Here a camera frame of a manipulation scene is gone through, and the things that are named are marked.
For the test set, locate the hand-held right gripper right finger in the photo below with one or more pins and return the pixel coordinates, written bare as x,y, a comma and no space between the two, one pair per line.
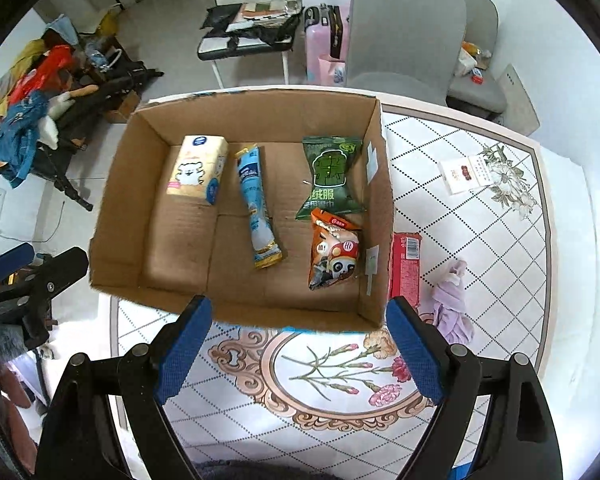
415,355

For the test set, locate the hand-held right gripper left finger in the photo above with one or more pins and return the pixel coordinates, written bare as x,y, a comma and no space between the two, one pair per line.
180,355

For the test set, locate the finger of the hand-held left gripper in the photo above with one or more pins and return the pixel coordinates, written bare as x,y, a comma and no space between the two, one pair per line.
55,275
11,261

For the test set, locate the lilac cloth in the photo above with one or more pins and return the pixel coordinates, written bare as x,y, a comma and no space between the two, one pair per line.
452,305

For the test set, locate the red snack packet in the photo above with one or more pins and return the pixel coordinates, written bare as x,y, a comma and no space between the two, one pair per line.
405,270

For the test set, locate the orange snack packet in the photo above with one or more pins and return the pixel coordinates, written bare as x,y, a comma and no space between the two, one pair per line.
332,250

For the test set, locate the cardboard box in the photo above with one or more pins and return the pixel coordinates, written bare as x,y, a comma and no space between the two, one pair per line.
240,200

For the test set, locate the blue tube sachet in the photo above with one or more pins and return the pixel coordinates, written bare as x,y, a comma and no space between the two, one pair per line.
257,205

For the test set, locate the yellow tissue pack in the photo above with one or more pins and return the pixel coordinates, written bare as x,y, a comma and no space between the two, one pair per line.
198,169

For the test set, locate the green wet wipe packet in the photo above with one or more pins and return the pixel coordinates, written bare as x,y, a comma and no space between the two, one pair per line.
330,180

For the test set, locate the pile of clothes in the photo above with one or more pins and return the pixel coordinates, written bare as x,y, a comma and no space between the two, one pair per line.
30,90

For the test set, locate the white red card box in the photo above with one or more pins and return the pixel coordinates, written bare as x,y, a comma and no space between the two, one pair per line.
463,174

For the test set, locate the grey chair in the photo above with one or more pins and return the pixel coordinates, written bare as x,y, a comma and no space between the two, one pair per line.
480,70
400,35

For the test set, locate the pink gift bag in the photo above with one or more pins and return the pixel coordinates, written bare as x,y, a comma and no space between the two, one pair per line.
332,71

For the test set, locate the pink suitcase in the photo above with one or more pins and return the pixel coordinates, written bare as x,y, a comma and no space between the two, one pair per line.
325,40

